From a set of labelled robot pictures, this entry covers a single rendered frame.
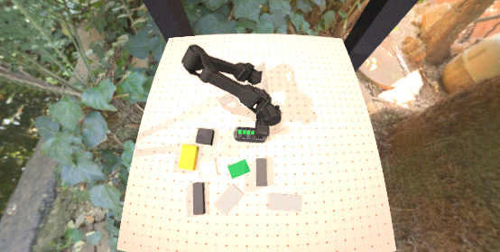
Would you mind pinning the yellow rectangular block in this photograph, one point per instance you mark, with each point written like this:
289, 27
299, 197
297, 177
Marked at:
189, 155

